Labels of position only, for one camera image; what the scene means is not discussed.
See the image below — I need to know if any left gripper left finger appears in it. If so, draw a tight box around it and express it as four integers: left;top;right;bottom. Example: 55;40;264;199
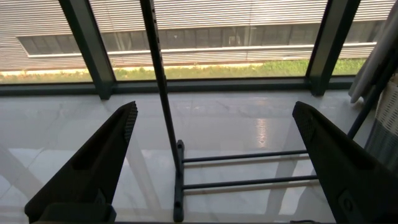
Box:
24;101;139;223

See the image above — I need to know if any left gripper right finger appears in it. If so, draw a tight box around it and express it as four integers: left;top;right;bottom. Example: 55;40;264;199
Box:
292;101;398;224

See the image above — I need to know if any white laundry basket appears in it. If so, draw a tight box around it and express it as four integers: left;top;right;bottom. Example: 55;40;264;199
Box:
363;71;398;174

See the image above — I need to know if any black clothes rack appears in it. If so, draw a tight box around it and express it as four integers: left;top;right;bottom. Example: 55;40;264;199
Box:
139;0;398;223

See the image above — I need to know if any window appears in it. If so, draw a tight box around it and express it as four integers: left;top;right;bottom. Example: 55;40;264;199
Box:
0;0;398;101

